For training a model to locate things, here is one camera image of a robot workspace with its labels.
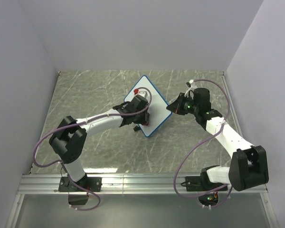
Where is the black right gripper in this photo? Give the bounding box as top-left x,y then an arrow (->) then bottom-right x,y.
167,93 -> 199,116

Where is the blue framed whiteboard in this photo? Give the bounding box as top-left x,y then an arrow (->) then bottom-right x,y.
124,75 -> 172,137

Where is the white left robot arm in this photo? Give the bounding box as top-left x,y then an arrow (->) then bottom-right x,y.
49,91 -> 149,191

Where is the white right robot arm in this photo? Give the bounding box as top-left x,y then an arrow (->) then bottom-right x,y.
167,88 -> 269,191

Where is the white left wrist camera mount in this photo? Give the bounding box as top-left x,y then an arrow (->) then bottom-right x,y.
133,88 -> 148,98

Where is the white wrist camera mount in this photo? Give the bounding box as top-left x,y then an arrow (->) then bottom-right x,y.
185,79 -> 197,96
133,88 -> 148,98

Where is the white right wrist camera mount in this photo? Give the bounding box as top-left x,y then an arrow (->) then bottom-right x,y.
185,79 -> 197,96

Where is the aluminium mounting rail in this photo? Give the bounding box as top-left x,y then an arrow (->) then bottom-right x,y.
18,172 -> 268,196

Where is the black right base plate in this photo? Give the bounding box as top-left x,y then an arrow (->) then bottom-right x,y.
180,175 -> 228,192

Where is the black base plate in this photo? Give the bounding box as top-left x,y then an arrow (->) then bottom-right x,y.
58,177 -> 102,192
180,175 -> 228,192

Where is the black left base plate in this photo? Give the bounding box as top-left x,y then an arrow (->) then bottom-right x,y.
58,177 -> 102,192

